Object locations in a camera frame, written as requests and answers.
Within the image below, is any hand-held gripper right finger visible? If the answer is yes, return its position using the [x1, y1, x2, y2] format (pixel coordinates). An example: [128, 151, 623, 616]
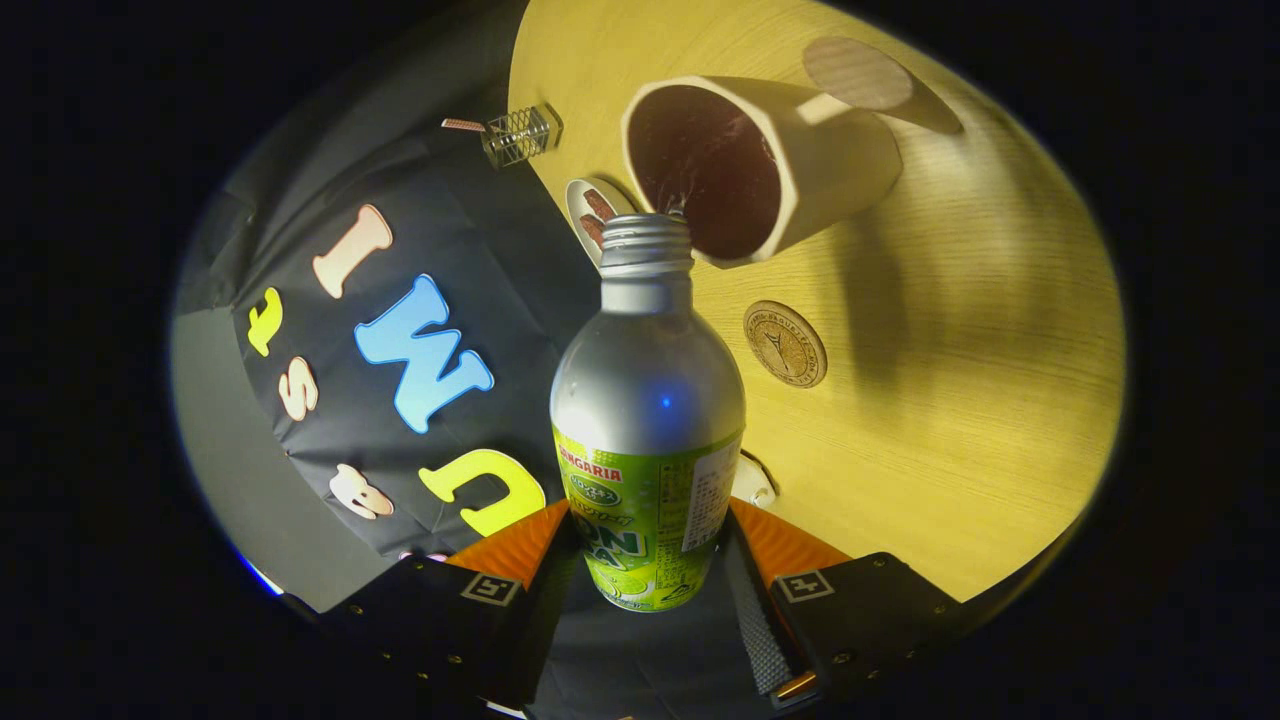
[722, 498, 966, 711]

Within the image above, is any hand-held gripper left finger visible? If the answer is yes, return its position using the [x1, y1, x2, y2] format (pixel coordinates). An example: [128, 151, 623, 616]
[300, 500, 583, 711]

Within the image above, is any silver green juice bottle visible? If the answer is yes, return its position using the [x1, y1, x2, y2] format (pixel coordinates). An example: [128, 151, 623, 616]
[550, 213, 747, 613]

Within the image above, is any round wooden coaster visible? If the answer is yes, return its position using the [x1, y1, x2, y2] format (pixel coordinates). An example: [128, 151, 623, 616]
[743, 300, 829, 389]

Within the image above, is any white cup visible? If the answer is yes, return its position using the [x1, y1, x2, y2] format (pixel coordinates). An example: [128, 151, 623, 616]
[620, 37, 916, 269]

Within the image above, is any wooden table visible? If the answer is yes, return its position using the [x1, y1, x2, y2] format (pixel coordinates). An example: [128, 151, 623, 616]
[508, 0, 1126, 603]

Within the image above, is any white plate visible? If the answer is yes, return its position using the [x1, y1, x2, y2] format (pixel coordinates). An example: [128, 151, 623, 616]
[565, 178, 638, 266]

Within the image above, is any wire mesh holder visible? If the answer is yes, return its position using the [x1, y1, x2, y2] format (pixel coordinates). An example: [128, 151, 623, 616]
[480, 103, 563, 169]

